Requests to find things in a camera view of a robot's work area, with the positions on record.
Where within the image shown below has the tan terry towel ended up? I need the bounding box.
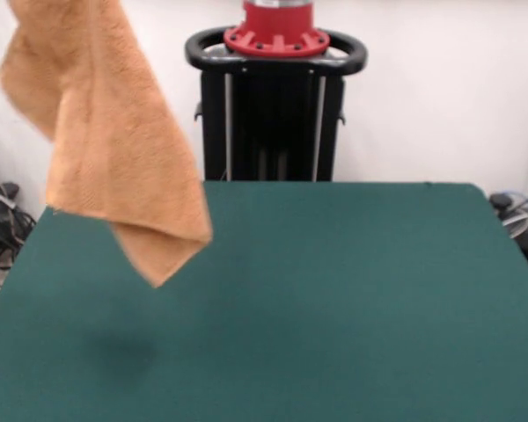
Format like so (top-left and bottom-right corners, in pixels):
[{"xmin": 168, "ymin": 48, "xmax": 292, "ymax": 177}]
[{"xmin": 0, "ymin": 0, "xmax": 215, "ymax": 289}]

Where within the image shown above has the dark green table cloth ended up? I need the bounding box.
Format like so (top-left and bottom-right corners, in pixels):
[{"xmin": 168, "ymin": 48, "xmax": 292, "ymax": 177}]
[{"xmin": 0, "ymin": 180, "xmax": 528, "ymax": 422}]

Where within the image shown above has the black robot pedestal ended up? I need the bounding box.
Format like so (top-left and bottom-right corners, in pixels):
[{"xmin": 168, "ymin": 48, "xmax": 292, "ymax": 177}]
[{"xmin": 185, "ymin": 25, "xmax": 370, "ymax": 182}]

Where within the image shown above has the black cable tangle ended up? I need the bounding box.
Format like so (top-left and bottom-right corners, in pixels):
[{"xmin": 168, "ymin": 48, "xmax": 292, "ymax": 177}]
[{"xmin": 0, "ymin": 182, "xmax": 39, "ymax": 270}]

